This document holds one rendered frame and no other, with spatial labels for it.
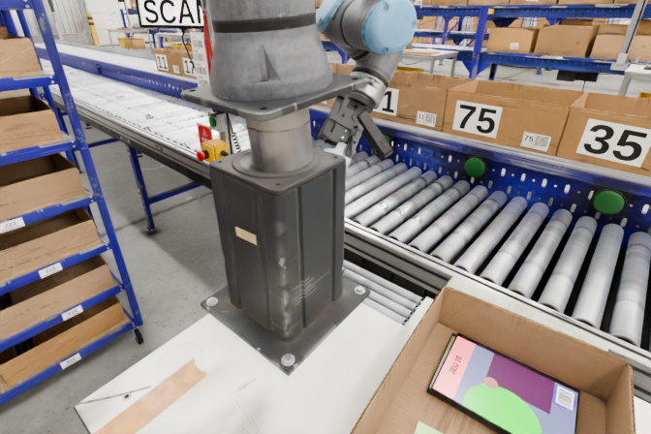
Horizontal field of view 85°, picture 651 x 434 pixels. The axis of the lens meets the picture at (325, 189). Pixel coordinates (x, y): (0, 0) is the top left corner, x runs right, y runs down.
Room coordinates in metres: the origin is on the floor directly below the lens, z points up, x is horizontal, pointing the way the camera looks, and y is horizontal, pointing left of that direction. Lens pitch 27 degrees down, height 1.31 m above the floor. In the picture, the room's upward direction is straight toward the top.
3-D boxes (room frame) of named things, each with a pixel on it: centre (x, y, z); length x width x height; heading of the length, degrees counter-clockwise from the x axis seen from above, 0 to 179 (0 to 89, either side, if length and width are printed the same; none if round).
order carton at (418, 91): (1.58, -0.40, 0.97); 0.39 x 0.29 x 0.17; 48
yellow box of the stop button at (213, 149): (1.23, 0.39, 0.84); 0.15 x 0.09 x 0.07; 48
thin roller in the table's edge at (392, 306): (0.64, -0.07, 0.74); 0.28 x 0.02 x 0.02; 51
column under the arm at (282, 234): (0.58, 0.08, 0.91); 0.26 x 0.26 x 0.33; 51
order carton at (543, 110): (1.32, -0.69, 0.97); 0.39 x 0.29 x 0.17; 48
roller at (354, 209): (1.14, -0.21, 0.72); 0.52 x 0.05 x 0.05; 138
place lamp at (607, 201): (0.91, -0.82, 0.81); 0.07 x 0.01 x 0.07; 48
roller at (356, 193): (1.19, -0.16, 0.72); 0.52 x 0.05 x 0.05; 138
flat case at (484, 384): (0.36, -0.28, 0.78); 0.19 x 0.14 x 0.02; 54
